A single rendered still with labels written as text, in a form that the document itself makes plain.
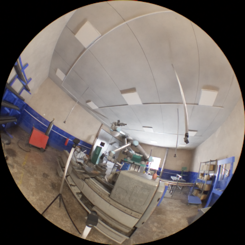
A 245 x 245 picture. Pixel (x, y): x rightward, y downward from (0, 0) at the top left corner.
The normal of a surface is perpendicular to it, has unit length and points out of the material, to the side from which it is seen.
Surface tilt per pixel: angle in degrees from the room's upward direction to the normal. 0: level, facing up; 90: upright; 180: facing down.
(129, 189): 90
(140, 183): 90
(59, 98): 90
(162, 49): 180
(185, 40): 180
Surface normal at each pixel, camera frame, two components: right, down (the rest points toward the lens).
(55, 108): 0.81, 0.06
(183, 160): -0.48, -0.50
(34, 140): 0.93, 0.22
